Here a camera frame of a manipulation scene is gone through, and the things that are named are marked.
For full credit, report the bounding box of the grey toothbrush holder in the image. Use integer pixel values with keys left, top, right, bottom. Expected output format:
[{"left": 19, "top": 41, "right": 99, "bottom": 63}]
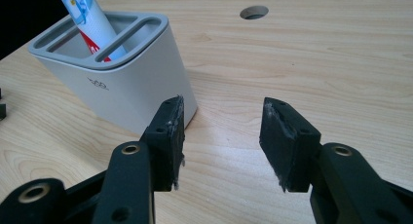
[{"left": 27, "top": 11, "right": 199, "bottom": 136}]

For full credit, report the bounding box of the white blue red toothpaste tube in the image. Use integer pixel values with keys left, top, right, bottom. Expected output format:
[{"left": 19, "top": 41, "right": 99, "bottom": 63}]
[{"left": 55, "top": 0, "right": 128, "bottom": 63}]

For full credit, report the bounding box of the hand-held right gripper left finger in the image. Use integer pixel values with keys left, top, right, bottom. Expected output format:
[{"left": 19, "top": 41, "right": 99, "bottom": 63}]
[{"left": 139, "top": 94, "right": 186, "bottom": 193}]

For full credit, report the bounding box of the round grey table grommet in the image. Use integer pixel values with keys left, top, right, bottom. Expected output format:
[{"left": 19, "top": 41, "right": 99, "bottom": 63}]
[{"left": 239, "top": 5, "right": 270, "bottom": 20}]

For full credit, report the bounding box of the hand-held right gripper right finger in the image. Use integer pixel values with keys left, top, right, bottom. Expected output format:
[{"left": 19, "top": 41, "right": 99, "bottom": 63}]
[{"left": 258, "top": 96, "right": 322, "bottom": 194}]

